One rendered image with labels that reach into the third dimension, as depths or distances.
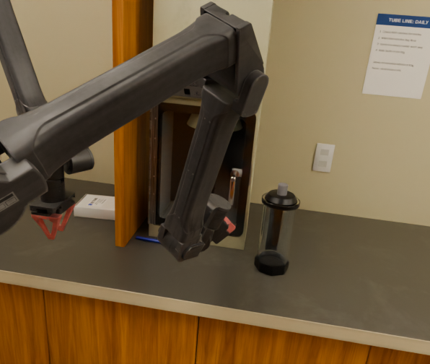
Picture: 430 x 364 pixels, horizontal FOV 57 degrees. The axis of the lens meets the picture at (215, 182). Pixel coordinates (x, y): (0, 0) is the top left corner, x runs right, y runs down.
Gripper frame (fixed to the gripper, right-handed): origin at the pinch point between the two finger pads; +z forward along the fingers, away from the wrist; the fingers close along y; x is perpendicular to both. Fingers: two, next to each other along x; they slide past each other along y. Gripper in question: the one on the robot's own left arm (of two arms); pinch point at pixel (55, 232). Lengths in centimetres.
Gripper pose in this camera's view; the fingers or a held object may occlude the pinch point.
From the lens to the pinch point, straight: 105.6
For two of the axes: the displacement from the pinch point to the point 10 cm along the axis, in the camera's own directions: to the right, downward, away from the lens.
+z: -0.7, 9.3, 3.6
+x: -9.9, -1.2, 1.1
